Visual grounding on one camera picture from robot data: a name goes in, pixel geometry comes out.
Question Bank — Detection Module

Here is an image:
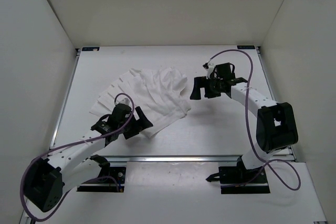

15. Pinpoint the left blue corner sticker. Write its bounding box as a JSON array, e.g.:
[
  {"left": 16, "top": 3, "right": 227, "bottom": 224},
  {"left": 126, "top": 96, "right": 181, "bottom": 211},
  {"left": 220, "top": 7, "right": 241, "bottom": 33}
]
[{"left": 81, "top": 47, "right": 100, "bottom": 51}]

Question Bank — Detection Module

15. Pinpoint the right blue corner sticker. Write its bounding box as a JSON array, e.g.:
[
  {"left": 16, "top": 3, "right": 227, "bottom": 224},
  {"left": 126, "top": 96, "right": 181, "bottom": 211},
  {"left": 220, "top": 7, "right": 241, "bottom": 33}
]
[{"left": 237, "top": 45, "right": 256, "bottom": 50}]

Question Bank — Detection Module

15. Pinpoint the blue corner sticker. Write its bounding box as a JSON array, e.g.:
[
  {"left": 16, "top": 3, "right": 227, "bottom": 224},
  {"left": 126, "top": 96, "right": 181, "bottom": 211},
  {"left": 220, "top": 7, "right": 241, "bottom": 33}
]
[
  {"left": 237, "top": 45, "right": 256, "bottom": 50},
  {"left": 81, "top": 47, "right": 100, "bottom": 51}
]

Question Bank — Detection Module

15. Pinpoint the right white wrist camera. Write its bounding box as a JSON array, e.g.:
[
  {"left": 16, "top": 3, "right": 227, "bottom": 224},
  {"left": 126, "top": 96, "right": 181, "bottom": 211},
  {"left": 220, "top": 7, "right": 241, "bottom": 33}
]
[{"left": 203, "top": 62, "right": 215, "bottom": 79}]

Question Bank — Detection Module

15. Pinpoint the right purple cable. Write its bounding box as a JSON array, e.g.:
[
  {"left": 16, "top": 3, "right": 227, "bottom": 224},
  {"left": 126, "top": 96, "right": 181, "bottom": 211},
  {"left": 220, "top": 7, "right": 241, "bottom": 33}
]
[{"left": 203, "top": 49, "right": 301, "bottom": 191}]

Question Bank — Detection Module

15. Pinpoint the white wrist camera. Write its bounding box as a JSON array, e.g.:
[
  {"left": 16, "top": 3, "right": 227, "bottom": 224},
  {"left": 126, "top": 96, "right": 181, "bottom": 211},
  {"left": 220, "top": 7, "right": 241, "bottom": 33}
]
[
  {"left": 114, "top": 95, "right": 130, "bottom": 105},
  {"left": 203, "top": 62, "right": 215, "bottom": 79}
]

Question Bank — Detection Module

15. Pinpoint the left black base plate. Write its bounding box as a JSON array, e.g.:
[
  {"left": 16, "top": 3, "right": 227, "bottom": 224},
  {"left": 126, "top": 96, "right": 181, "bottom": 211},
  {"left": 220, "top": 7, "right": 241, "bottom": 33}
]
[{"left": 77, "top": 163, "right": 127, "bottom": 193}]

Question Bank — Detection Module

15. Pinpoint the white pleated skirt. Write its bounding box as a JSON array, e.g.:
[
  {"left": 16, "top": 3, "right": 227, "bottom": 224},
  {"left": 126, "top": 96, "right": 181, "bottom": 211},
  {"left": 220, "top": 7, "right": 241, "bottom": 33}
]
[{"left": 89, "top": 67, "right": 191, "bottom": 138}]

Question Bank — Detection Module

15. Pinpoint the purple cable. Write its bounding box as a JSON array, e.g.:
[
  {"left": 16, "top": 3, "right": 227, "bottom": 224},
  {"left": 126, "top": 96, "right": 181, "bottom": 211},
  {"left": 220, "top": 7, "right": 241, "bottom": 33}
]
[
  {"left": 203, "top": 49, "right": 301, "bottom": 191},
  {"left": 20, "top": 93, "right": 136, "bottom": 221}
]

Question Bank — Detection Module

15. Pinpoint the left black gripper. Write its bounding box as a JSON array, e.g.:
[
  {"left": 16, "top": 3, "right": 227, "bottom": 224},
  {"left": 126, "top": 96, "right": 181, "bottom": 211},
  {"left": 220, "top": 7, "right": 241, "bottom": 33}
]
[{"left": 120, "top": 105, "right": 153, "bottom": 138}]

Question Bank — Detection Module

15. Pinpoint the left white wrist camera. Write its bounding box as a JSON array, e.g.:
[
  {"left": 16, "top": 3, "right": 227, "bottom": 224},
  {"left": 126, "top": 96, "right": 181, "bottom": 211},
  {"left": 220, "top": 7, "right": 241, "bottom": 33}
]
[{"left": 114, "top": 95, "right": 130, "bottom": 105}]

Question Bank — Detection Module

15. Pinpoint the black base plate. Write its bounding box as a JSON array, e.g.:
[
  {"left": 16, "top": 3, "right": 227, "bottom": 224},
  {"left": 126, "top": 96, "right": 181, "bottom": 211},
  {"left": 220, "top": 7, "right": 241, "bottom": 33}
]
[
  {"left": 206, "top": 166, "right": 270, "bottom": 195},
  {"left": 77, "top": 163, "right": 127, "bottom": 193}
]

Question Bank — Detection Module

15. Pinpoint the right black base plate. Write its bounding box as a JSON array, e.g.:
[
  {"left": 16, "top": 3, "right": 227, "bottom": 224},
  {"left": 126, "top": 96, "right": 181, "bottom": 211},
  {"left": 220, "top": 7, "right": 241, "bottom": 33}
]
[{"left": 206, "top": 166, "right": 270, "bottom": 195}]

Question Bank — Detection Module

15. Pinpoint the aluminium front rail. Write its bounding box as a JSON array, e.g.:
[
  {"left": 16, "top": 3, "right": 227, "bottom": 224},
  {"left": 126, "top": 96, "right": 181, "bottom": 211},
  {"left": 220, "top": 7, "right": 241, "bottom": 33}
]
[{"left": 105, "top": 155, "right": 239, "bottom": 163}]

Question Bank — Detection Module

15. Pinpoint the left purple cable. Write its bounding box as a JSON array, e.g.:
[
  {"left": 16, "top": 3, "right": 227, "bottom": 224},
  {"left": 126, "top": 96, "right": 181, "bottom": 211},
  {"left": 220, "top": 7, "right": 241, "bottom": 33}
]
[{"left": 20, "top": 93, "right": 136, "bottom": 221}]

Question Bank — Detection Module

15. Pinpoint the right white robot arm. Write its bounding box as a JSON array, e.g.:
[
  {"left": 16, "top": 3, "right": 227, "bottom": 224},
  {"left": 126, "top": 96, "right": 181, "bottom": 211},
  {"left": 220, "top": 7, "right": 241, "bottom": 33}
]
[{"left": 190, "top": 63, "right": 298, "bottom": 182}]

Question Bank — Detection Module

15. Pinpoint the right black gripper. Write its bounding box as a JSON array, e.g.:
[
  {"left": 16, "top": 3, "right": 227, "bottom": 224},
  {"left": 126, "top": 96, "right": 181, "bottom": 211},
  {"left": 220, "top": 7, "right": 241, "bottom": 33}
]
[{"left": 190, "top": 76, "right": 223, "bottom": 101}]

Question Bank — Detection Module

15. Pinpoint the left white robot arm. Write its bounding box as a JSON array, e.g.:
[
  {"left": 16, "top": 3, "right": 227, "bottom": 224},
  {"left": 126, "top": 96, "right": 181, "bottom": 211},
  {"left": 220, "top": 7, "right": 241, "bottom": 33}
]
[{"left": 23, "top": 103, "right": 153, "bottom": 212}]

